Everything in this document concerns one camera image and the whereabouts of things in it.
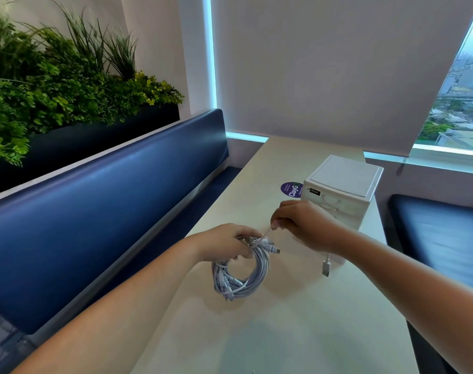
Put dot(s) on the white mini drawer cabinet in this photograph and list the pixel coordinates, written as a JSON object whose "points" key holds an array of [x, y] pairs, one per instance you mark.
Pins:
{"points": [[345, 173]]}

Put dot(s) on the blue padded bench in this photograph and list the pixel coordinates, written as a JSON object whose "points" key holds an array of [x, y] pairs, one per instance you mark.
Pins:
{"points": [[84, 222], [443, 237]]}

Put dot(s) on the person's right forearm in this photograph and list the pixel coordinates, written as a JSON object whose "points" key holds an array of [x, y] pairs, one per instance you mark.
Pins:
{"points": [[419, 284]]}

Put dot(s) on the person's left hand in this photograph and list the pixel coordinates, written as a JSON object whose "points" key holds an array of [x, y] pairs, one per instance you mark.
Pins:
{"points": [[220, 241]]}

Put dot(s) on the white roller blind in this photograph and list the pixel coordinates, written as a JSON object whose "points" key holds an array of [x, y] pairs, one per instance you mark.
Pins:
{"points": [[330, 66]]}

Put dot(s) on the glass window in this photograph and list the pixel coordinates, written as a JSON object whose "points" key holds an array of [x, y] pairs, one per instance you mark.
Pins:
{"points": [[454, 112]]}

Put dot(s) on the green leafy plants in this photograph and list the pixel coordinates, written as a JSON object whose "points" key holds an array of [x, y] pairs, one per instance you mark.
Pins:
{"points": [[45, 93]]}

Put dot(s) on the white table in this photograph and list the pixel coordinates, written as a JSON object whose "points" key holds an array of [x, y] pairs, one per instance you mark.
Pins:
{"points": [[259, 327]]}

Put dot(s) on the person's left forearm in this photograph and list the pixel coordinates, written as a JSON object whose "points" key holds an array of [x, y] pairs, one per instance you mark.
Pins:
{"points": [[104, 315]]}

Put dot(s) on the black planter box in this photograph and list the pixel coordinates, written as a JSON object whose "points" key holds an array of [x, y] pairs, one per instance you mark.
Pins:
{"points": [[96, 140]]}

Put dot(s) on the round purple sticker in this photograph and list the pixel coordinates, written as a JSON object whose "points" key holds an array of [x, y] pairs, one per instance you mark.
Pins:
{"points": [[291, 190]]}

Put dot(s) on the person's right hand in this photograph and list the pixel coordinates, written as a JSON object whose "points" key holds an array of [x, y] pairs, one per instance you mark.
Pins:
{"points": [[314, 225]]}

